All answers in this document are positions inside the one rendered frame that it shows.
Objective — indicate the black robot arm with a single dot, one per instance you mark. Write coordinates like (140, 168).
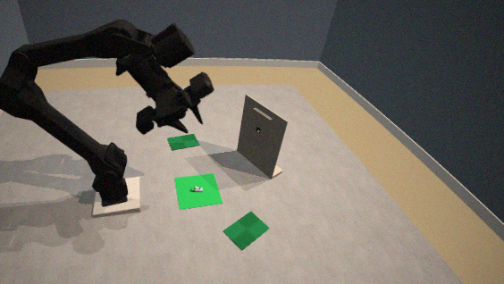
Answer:
(21, 97)

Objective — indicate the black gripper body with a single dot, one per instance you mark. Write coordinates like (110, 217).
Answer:
(200, 86)

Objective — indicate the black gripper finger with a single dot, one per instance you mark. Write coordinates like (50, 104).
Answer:
(194, 109)
(176, 124)

